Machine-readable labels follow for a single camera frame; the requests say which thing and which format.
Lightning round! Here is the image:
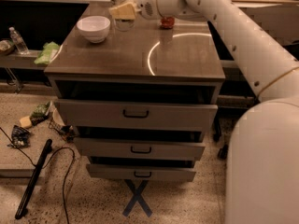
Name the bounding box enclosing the green crumpled cloth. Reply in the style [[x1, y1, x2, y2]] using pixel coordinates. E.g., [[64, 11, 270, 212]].
[[34, 42, 60, 65]]

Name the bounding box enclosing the bottom grey drawer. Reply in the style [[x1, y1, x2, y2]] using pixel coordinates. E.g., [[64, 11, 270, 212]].
[[86, 164, 196, 182]]

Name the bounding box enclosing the middle grey drawer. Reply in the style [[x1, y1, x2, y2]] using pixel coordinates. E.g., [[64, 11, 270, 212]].
[[74, 138, 206, 161]]

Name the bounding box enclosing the black long bar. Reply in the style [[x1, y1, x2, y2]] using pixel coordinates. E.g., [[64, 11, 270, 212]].
[[15, 139, 52, 219]]

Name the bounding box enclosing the grey three-drawer cabinet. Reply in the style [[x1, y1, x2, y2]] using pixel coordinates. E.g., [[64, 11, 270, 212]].
[[45, 18, 225, 171]]

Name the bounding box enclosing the red coca-cola can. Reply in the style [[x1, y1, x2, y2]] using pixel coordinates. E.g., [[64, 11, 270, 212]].
[[160, 17, 175, 29]]

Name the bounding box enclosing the blue snack bag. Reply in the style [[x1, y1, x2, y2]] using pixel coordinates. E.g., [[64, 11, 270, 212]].
[[9, 125, 30, 148]]

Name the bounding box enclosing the yellow sponge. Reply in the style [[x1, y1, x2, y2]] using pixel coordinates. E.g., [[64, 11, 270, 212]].
[[20, 116, 32, 128]]

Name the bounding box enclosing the brown bowl on shelf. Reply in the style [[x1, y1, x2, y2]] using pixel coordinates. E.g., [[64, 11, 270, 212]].
[[0, 40, 15, 56]]

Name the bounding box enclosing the grey drawer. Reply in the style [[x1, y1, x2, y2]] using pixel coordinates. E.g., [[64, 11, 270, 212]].
[[54, 99, 218, 132], [86, 164, 196, 182], [74, 138, 206, 161]]

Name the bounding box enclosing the black floor cable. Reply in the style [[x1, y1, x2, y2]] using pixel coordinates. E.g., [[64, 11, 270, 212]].
[[0, 127, 76, 224]]

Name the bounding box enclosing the white ceramic bowl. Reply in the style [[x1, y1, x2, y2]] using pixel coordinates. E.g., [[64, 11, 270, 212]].
[[77, 16, 110, 43]]

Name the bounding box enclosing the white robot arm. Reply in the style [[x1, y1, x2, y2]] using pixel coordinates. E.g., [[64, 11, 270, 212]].
[[109, 0, 299, 224]]

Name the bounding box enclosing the black office chair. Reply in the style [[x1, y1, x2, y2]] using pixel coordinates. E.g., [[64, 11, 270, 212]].
[[213, 115, 229, 160]]

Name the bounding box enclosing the clear plastic water bottle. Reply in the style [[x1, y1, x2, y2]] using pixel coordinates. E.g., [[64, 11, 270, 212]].
[[9, 27, 29, 55]]

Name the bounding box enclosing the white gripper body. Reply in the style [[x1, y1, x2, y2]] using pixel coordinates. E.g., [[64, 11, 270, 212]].
[[134, 0, 162, 20]]

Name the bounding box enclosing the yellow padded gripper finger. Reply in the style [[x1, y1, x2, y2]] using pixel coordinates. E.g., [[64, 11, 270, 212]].
[[109, 1, 137, 20]]

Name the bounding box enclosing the top grey drawer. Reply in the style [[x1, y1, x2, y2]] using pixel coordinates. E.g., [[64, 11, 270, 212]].
[[54, 99, 218, 132]]

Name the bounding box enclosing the green chip bag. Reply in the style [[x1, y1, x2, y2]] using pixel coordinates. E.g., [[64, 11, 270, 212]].
[[30, 102, 50, 126]]

